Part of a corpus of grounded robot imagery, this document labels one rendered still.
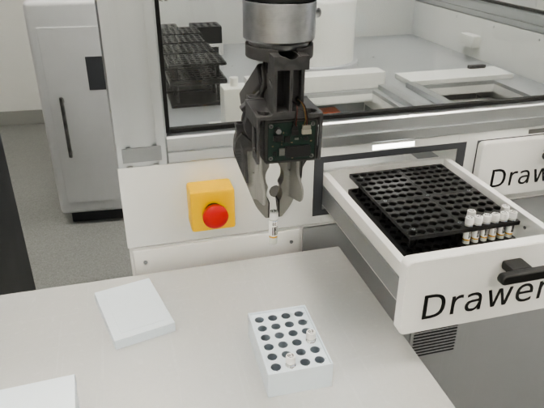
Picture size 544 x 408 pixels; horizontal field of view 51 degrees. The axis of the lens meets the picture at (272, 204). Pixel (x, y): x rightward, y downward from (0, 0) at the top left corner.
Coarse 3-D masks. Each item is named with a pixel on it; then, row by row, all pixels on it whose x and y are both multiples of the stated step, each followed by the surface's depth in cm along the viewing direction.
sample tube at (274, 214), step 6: (270, 210) 69; (276, 210) 69; (270, 216) 69; (276, 216) 69; (270, 222) 70; (276, 222) 70; (270, 228) 70; (276, 228) 70; (270, 234) 70; (276, 234) 71; (270, 240) 71; (276, 240) 71
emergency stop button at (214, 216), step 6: (216, 204) 88; (204, 210) 88; (210, 210) 87; (216, 210) 87; (222, 210) 88; (204, 216) 88; (210, 216) 88; (216, 216) 88; (222, 216) 88; (204, 222) 88; (210, 222) 88; (216, 222) 88; (222, 222) 88
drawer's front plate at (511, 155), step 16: (480, 144) 103; (496, 144) 103; (512, 144) 104; (528, 144) 105; (480, 160) 104; (496, 160) 104; (512, 160) 105; (528, 160) 106; (480, 176) 105; (496, 176) 106; (512, 176) 107; (512, 192) 109
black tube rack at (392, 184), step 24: (408, 168) 99; (432, 168) 99; (360, 192) 97; (384, 192) 91; (408, 192) 91; (432, 192) 91; (456, 192) 91; (480, 192) 91; (384, 216) 89; (408, 216) 83; (432, 216) 84; (456, 216) 83; (408, 240) 83; (432, 240) 83; (456, 240) 83; (480, 240) 83
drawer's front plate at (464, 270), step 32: (416, 256) 68; (448, 256) 68; (480, 256) 70; (512, 256) 71; (416, 288) 69; (448, 288) 71; (480, 288) 72; (512, 288) 74; (416, 320) 72; (448, 320) 73
